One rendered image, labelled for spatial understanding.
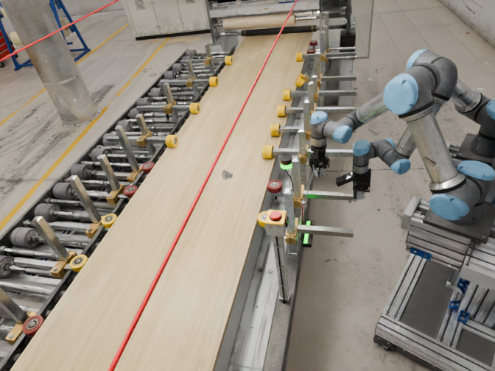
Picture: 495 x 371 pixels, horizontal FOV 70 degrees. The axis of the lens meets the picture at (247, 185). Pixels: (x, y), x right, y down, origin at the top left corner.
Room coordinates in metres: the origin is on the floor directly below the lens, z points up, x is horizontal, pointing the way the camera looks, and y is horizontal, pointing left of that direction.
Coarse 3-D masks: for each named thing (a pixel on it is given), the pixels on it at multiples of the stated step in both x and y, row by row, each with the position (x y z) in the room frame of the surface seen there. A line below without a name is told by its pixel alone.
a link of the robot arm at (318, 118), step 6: (312, 114) 1.37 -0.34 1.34; (318, 114) 1.36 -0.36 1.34; (324, 114) 1.35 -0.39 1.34; (312, 120) 1.35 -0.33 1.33; (318, 120) 1.33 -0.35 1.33; (324, 120) 1.33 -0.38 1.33; (312, 126) 1.35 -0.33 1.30; (318, 126) 1.32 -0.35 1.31; (312, 132) 1.35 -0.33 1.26; (318, 132) 1.32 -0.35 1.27; (318, 138) 1.33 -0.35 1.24
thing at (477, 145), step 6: (480, 132) 1.30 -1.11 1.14; (474, 138) 1.32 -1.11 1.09; (480, 138) 1.29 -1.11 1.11; (486, 138) 1.26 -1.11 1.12; (492, 138) 1.25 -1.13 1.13; (474, 144) 1.30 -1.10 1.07; (480, 144) 1.27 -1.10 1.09; (486, 144) 1.25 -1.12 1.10; (492, 144) 1.24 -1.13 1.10; (474, 150) 1.28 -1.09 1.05; (480, 150) 1.26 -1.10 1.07; (486, 150) 1.24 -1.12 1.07; (492, 150) 1.23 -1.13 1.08; (486, 156) 1.23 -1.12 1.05; (492, 156) 1.22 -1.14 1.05
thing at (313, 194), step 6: (282, 192) 1.44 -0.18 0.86; (312, 192) 1.40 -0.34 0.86; (318, 192) 1.39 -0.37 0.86; (324, 192) 1.38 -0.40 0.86; (330, 192) 1.37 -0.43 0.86; (336, 192) 1.36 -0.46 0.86; (342, 192) 1.36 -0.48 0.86; (312, 198) 1.38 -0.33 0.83; (318, 198) 1.37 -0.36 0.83; (324, 198) 1.36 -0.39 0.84; (330, 198) 1.35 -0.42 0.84; (336, 198) 1.34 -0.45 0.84; (342, 198) 1.33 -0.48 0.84; (348, 198) 1.32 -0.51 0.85
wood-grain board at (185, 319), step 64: (256, 64) 3.25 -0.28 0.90; (192, 128) 2.24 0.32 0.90; (256, 128) 2.09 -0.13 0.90; (192, 192) 1.52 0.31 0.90; (256, 192) 1.43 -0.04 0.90; (128, 256) 1.13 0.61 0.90; (192, 256) 1.06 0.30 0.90; (64, 320) 0.85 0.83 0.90; (128, 320) 0.80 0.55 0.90; (192, 320) 0.75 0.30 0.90
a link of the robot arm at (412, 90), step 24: (408, 72) 1.05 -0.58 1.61; (432, 72) 1.05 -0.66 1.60; (384, 96) 1.05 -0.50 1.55; (408, 96) 0.97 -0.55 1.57; (408, 120) 0.99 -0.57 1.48; (432, 120) 0.96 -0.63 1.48; (432, 144) 0.92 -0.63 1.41; (432, 168) 0.89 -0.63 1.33; (432, 192) 0.87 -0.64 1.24; (456, 192) 0.82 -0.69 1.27; (456, 216) 0.79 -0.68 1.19
